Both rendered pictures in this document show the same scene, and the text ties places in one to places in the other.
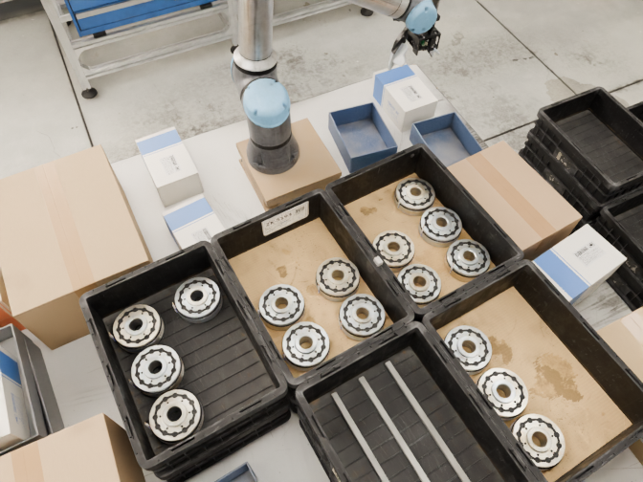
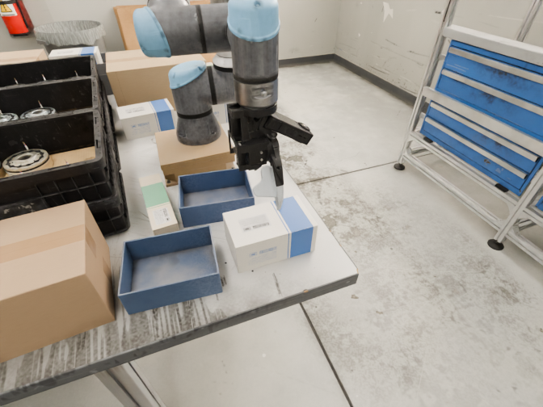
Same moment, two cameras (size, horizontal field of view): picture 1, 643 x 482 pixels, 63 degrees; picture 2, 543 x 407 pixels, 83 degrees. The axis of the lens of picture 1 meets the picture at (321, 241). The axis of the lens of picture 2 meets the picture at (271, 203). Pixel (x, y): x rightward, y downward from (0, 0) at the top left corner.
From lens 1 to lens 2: 1.72 m
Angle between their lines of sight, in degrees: 60
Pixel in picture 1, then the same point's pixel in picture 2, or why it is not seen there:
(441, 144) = (191, 274)
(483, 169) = (52, 237)
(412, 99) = (242, 222)
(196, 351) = not seen: hidden behind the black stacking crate
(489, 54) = not seen: outside the picture
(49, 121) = (368, 154)
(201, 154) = not seen: hidden behind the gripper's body
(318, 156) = (185, 154)
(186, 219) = (156, 104)
